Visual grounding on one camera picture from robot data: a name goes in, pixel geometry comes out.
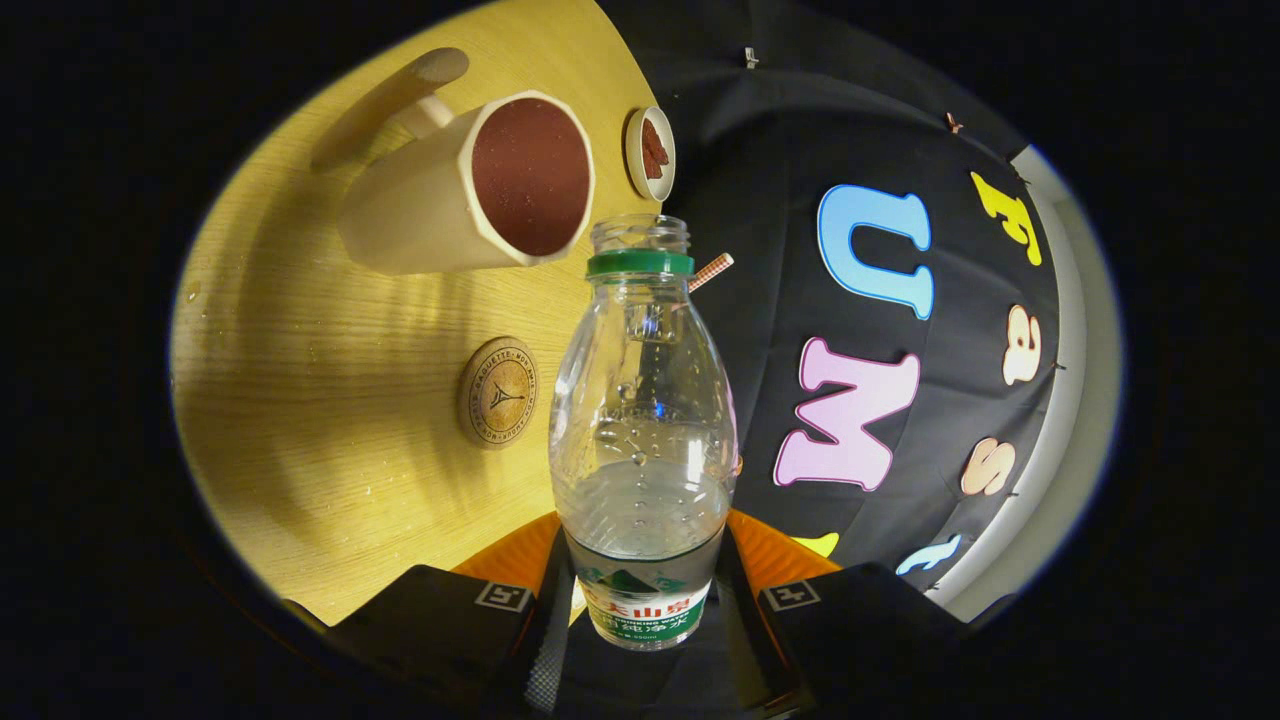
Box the wooden table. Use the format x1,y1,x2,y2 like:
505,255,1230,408
170,0,666,626

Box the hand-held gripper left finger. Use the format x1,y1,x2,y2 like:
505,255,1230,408
318,512,579,716

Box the clear plastic bottle green ring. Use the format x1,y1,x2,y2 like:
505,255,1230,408
548,213,741,653

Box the round wooden coaster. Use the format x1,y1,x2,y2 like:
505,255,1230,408
458,336,541,451

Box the cream cup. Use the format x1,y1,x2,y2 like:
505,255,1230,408
335,88,597,277

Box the small white plate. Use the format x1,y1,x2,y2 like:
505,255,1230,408
624,105,678,202

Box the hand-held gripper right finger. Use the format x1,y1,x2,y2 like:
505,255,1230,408
715,510,969,716

